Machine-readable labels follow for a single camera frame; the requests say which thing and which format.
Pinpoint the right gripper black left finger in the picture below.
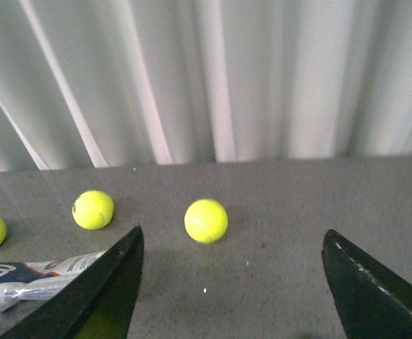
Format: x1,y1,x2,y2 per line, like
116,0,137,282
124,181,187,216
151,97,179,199
1,226,145,338

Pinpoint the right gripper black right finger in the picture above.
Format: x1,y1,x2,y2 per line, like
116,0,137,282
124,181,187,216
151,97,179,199
322,229,412,338

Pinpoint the clear Wilson tennis can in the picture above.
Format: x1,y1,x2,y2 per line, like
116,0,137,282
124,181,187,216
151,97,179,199
0,251,104,313

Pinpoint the Wilson logo tennis ball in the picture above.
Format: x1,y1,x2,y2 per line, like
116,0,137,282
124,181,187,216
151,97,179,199
72,190,114,230

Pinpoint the right plain tennis ball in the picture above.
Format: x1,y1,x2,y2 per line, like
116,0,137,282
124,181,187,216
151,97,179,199
184,198,229,244

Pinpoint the white pleated curtain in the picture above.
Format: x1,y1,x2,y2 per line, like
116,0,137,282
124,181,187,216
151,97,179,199
0,1,412,172

